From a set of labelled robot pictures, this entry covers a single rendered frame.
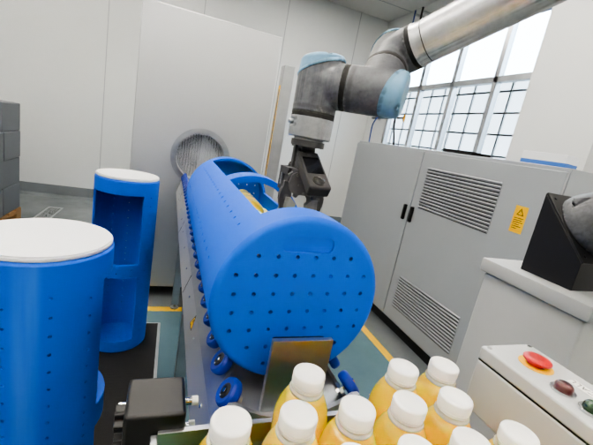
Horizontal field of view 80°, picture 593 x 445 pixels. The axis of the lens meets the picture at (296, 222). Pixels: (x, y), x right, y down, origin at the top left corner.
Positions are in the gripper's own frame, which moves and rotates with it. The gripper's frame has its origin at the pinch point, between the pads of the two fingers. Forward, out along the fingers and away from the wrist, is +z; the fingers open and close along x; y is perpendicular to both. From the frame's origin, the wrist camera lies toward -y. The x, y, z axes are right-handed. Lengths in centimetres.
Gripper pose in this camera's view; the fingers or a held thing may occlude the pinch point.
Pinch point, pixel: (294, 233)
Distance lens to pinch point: 78.1
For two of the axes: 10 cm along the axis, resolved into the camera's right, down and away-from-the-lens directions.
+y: -3.2, -2.7, 9.1
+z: -1.8, 9.6, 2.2
